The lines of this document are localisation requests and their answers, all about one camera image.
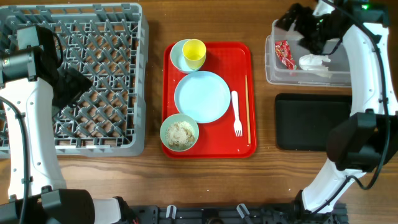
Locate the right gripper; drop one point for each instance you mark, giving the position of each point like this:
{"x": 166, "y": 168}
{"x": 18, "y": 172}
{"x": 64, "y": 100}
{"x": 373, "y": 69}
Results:
{"x": 300, "y": 27}

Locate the white napkin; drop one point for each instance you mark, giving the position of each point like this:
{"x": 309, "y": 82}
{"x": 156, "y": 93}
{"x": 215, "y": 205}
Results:
{"x": 314, "y": 63}

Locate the red snack wrapper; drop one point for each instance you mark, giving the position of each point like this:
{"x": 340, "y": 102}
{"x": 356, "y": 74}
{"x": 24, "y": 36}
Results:
{"x": 283, "y": 52}

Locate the green bowl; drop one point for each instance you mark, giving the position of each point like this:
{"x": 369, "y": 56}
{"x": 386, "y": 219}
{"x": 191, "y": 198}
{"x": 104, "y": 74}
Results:
{"x": 176, "y": 118}

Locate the rice and food scraps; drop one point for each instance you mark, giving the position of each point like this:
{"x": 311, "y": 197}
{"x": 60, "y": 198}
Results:
{"x": 180, "y": 134}

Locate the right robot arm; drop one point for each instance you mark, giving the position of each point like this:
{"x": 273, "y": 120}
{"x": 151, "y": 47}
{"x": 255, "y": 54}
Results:
{"x": 367, "y": 140}

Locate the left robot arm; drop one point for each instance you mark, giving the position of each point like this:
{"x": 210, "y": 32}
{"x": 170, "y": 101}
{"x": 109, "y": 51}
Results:
{"x": 34, "y": 87}

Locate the grey dishwasher rack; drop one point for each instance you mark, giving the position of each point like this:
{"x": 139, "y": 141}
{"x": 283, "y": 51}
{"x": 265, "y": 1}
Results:
{"x": 108, "y": 44}

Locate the clear plastic bin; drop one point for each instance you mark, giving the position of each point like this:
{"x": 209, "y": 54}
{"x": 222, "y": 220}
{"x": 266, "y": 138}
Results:
{"x": 331, "y": 70}

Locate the black plastic tray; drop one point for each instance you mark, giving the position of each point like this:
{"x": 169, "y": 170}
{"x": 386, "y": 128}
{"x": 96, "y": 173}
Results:
{"x": 303, "y": 121}

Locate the wooden chopstick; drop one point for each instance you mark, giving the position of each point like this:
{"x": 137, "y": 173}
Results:
{"x": 247, "y": 111}

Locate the yellow plastic cup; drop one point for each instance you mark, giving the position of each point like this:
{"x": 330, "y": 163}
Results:
{"x": 194, "y": 52}

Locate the white plastic fork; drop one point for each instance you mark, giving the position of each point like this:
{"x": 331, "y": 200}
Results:
{"x": 238, "y": 129}

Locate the light blue plate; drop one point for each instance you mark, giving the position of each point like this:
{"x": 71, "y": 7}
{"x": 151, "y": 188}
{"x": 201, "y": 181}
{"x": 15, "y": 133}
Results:
{"x": 204, "y": 96}

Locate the light blue small bowl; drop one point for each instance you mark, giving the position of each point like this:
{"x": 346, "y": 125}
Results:
{"x": 178, "y": 59}

